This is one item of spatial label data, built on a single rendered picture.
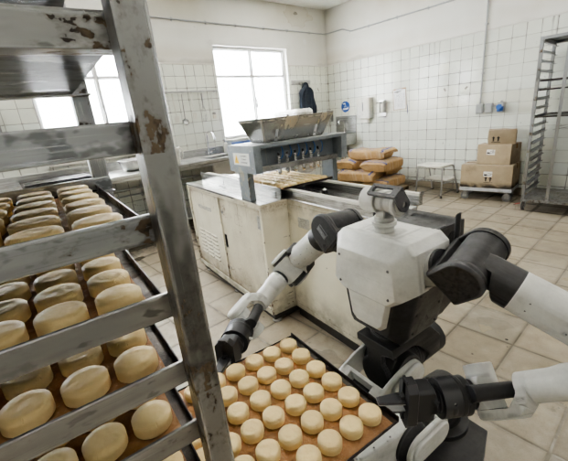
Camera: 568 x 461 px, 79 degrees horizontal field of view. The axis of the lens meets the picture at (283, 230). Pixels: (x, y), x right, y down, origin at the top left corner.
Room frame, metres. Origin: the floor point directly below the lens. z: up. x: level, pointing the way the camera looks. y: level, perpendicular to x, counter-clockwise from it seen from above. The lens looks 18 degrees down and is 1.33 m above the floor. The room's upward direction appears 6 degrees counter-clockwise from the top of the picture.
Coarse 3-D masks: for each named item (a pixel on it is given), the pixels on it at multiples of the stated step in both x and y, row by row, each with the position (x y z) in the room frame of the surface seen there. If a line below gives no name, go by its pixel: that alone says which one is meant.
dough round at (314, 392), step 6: (306, 384) 0.68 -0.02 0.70; (312, 384) 0.68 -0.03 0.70; (318, 384) 0.68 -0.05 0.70; (306, 390) 0.66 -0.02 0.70; (312, 390) 0.66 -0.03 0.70; (318, 390) 0.66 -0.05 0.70; (306, 396) 0.65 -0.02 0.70; (312, 396) 0.64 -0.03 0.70; (318, 396) 0.64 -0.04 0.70; (312, 402) 0.64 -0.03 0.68
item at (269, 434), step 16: (304, 368) 0.76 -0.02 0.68; (320, 384) 0.70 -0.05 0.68; (240, 400) 0.67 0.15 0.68; (272, 400) 0.66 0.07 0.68; (192, 416) 0.63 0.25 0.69; (256, 416) 0.62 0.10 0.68; (288, 416) 0.61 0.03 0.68; (384, 416) 0.59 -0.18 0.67; (240, 432) 0.58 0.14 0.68; (272, 432) 0.57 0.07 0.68; (304, 432) 0.57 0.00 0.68; (320, 432) 0.56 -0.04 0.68; (368, 432) 0.55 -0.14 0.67; (352, 448) 0.52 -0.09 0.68
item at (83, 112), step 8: (88, 96) 0.71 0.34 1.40; (72, 104) 0.70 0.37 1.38; (80, 104) 0.70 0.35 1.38; (88, 104) 0.71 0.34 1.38; (80, 112) 0.70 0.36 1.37; (88, 112) 0.70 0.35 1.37; (80, 120) 0.70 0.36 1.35; (88, 120) 0.70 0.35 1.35; (88, 160) 0.69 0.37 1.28; (96, 160) 0.70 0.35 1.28; (104, 160) 0.71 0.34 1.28; (96, 168) 0.70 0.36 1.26; (104, 168) 0.71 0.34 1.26; (96, 176) 0.70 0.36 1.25; (112, 192) 0.71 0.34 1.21
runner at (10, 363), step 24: (120, 312) 0.31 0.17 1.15; (144, 312) 0.33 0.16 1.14; (168, 312) 0.34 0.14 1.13; (48, 336) 0.28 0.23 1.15; (72, 336) 0.29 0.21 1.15; (96, 336) 0.30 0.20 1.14; (120, 336) 0.31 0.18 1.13; (0, 360) 0.26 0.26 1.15; (24, 360) 0.27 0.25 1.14; (48, 360) 0.28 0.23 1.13
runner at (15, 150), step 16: (48, 128) 0.31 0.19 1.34; (64, 128) 0.31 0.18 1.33; (80, 128) 0.32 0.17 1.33; (96, 128) 0.33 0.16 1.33; (112, 128) 0.33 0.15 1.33; (128, 128) 0.34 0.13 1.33; (0, 144) 0.29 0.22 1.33; (16, 144) 0.29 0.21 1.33; (32, 144) 0.30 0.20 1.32; (48, 144) 0.30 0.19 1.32; (64, 144) 0.31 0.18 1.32; (80, 144) 0.32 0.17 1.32; (96, 144) 0.32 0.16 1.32; (112, 144) 0.33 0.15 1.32; (128, 144) 0.34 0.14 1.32; (0, 160) 0.29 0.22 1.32; (16, 160) 0.29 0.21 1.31; (32, 160) 0.30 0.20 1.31; (48, 160) 0.30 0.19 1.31; (64, 160) 0.31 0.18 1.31; (80, 160) 0.32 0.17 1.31
